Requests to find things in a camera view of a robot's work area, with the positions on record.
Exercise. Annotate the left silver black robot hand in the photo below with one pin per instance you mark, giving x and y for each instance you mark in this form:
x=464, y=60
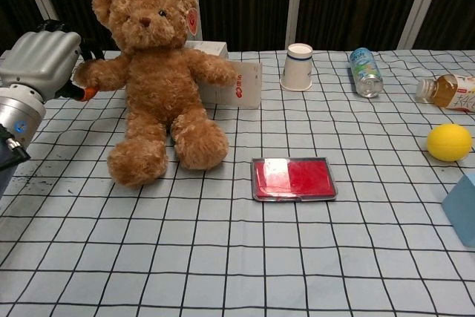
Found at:
x=41, y=61

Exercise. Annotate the brown plush teddy bear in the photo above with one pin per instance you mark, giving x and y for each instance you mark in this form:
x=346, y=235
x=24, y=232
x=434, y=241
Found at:
x=159, y=87

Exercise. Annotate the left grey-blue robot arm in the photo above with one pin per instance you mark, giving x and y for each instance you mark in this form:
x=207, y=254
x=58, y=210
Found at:
x=18, y=113

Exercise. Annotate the small white pink box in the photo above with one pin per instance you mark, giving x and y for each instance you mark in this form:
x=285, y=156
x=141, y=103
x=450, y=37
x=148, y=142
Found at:
x=209, y=49

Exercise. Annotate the white carton red logo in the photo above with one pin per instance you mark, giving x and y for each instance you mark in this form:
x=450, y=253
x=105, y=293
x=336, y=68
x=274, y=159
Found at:
x=241, y=87

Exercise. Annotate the white paper cup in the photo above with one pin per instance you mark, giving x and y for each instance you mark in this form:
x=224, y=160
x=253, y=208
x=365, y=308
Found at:
x=297, y=70

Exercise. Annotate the blue checkered tablecloth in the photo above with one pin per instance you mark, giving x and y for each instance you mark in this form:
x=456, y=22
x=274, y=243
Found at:
x=222, y=250

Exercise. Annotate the red ink pad case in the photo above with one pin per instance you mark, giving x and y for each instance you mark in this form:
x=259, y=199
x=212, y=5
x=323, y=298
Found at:
x=297, y=179

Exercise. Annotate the clear bottle blue label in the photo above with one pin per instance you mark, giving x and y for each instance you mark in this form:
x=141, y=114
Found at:
x=365, y=72

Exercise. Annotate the tea bottle white cap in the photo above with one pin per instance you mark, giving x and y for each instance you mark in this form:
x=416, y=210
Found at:
x=449, y=92

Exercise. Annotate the yellow foam ball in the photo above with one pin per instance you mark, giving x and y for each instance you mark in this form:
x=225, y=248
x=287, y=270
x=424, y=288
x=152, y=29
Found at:
x=449, y=142

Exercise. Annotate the light blue foam cube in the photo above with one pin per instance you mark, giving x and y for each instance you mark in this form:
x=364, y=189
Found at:
x=464, y=207

